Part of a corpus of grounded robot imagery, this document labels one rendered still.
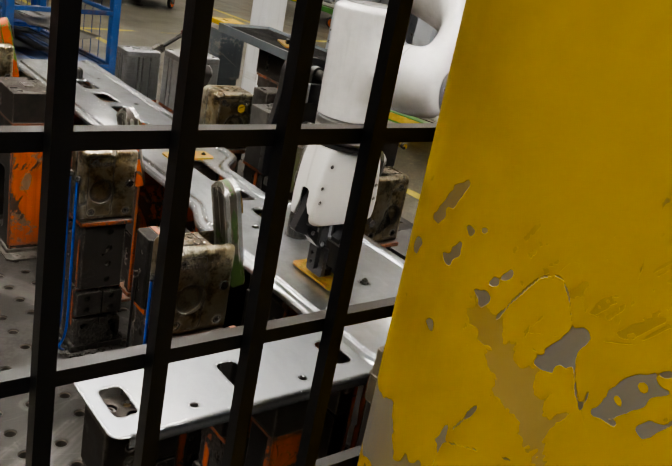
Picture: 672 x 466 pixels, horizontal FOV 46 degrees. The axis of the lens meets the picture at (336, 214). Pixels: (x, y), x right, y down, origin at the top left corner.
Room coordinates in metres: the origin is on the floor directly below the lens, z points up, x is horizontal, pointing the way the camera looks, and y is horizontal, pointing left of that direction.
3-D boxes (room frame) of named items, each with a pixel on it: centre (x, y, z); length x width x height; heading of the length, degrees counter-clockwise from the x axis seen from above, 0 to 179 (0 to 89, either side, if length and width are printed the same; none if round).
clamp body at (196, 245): (0.86, 0.16, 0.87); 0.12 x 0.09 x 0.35; 131
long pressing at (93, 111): (1.32, 0.29, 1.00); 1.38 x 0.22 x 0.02; 41
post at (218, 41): (1.89, 0.34, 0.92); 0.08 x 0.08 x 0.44; 41
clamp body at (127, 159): (1.14, 0.36, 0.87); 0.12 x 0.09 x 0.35; 131
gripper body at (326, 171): (0.92, 0.00, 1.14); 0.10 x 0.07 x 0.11; 131
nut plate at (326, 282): (0.92, 0.00, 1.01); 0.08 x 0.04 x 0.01; 41
